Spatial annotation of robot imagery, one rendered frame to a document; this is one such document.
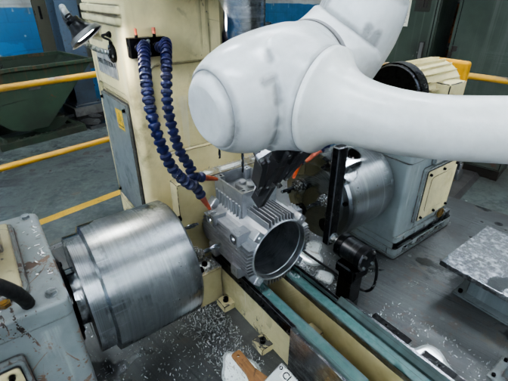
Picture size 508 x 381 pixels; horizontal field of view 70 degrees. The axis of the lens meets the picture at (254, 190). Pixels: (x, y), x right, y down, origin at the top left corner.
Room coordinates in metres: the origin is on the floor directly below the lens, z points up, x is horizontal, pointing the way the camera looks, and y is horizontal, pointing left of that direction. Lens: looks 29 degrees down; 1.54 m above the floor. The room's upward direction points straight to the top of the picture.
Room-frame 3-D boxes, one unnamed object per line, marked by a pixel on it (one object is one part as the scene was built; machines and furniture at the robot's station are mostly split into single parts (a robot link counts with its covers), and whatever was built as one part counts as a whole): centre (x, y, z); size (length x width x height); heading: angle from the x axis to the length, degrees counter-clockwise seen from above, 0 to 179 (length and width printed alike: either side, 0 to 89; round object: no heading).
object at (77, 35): (0.79, 0.32, 1.46); 0.18 x 0.11 x 0.13; 37
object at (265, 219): (0.75, 0.00, 1.02); 0.20 x 0.19 x 0.19; 37
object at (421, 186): (1.10, -0.48, 0.99); 0.35 x 0.31 x 0.37; 127
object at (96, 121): (4.81, 2.15, 0.02); 0.70 x 0.50 x 0.05; 48
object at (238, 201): (0.78, 0.02, 1.11); 0.12 x 0.11 x 0.07; 37
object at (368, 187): (0.94, -0.27, 1.04); 0.41 x 0.25 x 0.25; 127
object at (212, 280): (0.74, 0.13, 0.86); 0.07 x 0.06 x 0.12; 127
